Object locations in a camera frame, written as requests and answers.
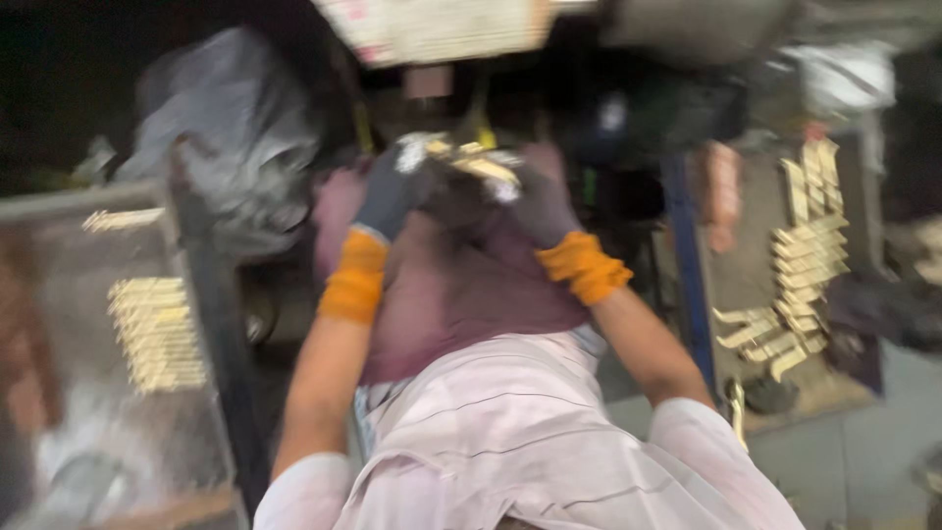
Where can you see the person's left hand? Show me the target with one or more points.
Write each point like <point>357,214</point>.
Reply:
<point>383,195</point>

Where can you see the person's right hand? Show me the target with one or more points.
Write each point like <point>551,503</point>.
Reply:
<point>541,206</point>

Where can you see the person's right fingers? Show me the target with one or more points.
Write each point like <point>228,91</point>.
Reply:
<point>515,180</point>

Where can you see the person's left fingers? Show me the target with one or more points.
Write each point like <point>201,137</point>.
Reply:
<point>416,166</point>

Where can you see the brass metal part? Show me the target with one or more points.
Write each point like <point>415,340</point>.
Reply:
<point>478,166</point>

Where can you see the purple lap cloth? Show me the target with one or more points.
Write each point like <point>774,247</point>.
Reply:
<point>456,294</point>

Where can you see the pale cardboard box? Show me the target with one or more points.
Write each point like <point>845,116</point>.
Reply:
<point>441,29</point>

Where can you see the grey plastic bag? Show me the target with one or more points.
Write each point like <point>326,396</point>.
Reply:
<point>228,140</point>

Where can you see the blue metal bar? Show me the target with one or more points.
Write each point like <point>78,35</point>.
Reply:
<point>688,272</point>

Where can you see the wooden work board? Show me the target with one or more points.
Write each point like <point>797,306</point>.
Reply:
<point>743,294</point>

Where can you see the white striped shirt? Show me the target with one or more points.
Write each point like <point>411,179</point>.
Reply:
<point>515,449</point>

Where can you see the small row of brass parts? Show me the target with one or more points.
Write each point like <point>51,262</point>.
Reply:
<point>121,219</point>

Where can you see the heap of brass parts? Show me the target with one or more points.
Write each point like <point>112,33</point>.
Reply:
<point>806,257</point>

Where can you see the large row of brass parts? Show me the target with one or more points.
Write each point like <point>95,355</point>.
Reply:
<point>156,335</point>

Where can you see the single brass piece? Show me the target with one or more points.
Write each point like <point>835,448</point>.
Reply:
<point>737,412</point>

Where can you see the white plastic bag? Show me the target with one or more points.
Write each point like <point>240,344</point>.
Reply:
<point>846,77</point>

